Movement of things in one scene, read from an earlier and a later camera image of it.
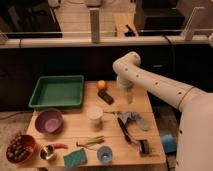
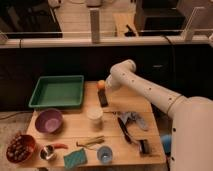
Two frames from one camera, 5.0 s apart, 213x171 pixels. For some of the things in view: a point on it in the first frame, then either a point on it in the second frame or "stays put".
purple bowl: [49, 121] stays put
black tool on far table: [129, 33] stays put
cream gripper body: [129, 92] → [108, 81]
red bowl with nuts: [20, 148] stays put
